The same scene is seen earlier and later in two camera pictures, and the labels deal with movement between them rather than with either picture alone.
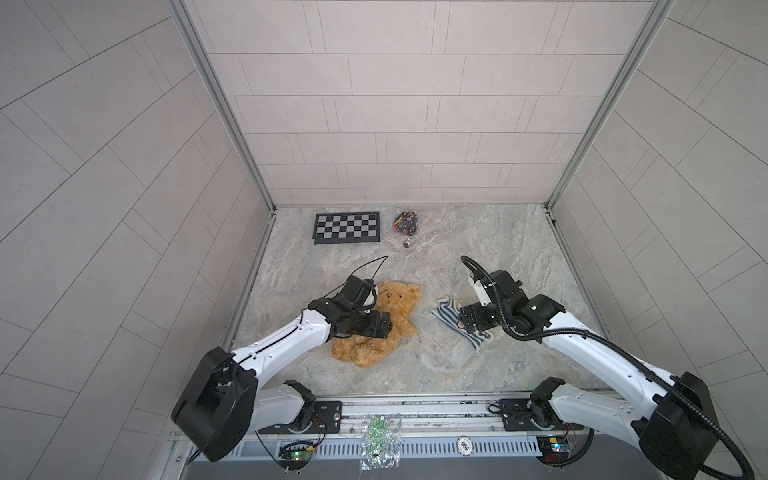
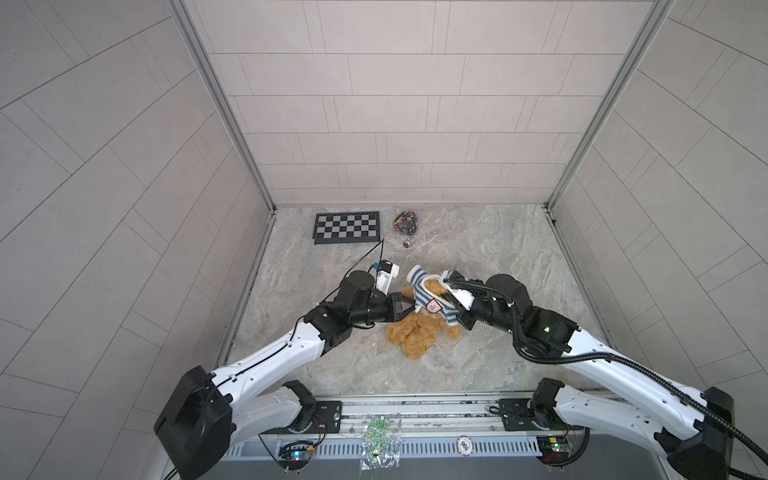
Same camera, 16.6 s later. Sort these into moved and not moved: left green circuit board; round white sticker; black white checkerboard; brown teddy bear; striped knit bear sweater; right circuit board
Moved: brown teddy bear; striped knit bear sweater
Not moved: right circuit board; round white sticker; black white checkerboard; left green circuit board
